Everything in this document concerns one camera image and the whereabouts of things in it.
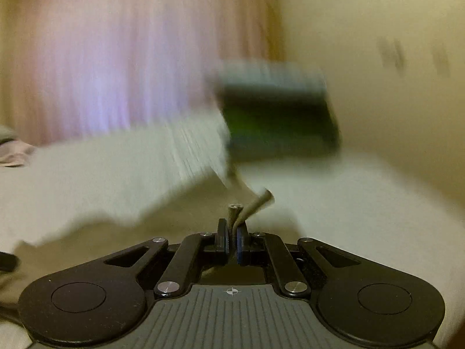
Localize olive brown t-shirt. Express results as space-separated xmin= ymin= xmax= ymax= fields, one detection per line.
xmin=0 ymin=177 xmax=303 ymax=321

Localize grey olive folded garments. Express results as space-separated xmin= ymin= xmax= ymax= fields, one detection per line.
xmin=226 ymin=135 xmax=341 ymax=164

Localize mauve pink pillow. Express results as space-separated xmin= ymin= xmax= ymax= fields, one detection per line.
xmin=0 ymin=140 xmax=35 ymax=167

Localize green folded garment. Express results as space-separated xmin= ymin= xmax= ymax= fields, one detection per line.
xmin=222 ymin=105 xmax=340 ymax=147

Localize grey checked pillow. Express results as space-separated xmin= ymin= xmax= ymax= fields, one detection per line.
xmin=0 ymin=124 xmax=17 ymax=145

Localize dark folded garments stack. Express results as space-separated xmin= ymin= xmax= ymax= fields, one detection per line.
xmin=214 ymin=83 xmax=334 ymax=125

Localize pink curtain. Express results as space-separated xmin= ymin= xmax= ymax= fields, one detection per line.
xmin=1 ymin=0 xmax=282 ymax=145

